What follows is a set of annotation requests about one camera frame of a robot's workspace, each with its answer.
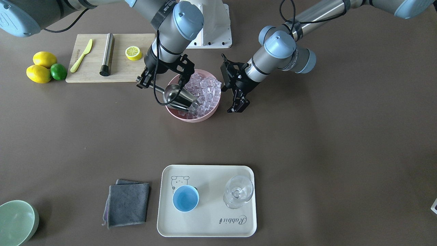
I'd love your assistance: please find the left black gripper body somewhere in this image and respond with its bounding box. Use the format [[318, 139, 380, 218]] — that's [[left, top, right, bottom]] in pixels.
[[220, 54, 255, 98]]

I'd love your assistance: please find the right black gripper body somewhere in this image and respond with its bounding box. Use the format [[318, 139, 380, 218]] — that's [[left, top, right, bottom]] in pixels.
[[136, 47, 195, 90]]

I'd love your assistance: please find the pink bowl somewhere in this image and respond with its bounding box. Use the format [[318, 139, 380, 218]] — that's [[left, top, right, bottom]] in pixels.
[[166, 69, 222, 123]]

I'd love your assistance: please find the steel ice scoop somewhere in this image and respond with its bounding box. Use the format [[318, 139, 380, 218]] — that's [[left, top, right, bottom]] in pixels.
[[150, 84, 201, 115]]

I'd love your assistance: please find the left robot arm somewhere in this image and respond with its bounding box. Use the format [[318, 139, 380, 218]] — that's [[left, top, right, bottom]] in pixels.
[[221, 0, 436, 113]]

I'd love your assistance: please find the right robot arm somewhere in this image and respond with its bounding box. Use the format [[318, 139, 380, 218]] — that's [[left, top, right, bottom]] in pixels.
[[1, 0, 204, 87]]

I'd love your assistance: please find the pile of clear ice cubes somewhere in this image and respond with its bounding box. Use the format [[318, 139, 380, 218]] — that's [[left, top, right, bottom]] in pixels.
[[180, 72, 222, 120]]

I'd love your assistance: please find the light blue cup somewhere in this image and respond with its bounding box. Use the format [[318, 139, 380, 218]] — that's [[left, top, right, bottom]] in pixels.
[[172, 185, 200, 212]]

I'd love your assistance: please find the half lemon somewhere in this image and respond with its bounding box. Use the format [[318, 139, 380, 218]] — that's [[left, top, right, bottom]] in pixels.
[[125, 46, 142, 61]]

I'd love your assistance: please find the bamboo cutting board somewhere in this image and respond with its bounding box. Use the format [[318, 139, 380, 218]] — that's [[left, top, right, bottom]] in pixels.
[[66, 33, 155, 83]]

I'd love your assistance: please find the steel muddler black tip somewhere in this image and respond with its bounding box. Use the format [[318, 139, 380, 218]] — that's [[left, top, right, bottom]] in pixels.
[[99, 33, 114, 77]]

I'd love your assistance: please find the clear wine glass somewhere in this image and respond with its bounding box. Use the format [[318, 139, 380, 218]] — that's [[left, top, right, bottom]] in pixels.
[[223, 175, 254, 209]]

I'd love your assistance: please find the yellow plastic knife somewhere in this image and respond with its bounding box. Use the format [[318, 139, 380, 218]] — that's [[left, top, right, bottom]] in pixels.
[[70, 39, 93, 73]]

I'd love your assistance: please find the cream rabbit tray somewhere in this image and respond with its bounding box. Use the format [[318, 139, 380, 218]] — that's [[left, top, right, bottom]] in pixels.
[[157, 165, 257, 237]]

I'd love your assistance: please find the green lime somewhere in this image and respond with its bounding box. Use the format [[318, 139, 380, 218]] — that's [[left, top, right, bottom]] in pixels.
[[50, 63, 68, 81]]

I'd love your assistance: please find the upper yellow lemon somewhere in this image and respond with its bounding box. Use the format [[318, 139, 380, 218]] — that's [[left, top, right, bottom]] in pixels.
[[32, 51, 57, 69]]

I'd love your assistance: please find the yellow lemon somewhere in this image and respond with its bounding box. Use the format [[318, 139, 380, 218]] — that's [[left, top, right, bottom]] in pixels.
[[32, 51, 57, 69], [26, 65, 52, 83]]

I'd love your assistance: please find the lower yellow lemon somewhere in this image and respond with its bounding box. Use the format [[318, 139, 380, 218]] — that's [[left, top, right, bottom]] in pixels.
[[26, 65, 52, 83]]

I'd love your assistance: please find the grey folded cloth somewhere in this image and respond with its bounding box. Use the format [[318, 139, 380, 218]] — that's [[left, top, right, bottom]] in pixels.
[[102, 179, 151, 228]]

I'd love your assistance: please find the green bowl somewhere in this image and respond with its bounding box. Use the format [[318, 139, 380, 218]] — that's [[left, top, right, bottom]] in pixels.
[[0, 200, 39, 246]]

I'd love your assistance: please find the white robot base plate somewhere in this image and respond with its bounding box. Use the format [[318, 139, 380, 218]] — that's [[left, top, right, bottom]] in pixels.
[[187, 0, 232, 49]]

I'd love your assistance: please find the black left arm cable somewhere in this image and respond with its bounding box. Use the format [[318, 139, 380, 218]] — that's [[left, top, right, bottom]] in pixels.
[[279, 0, 345, 36]]

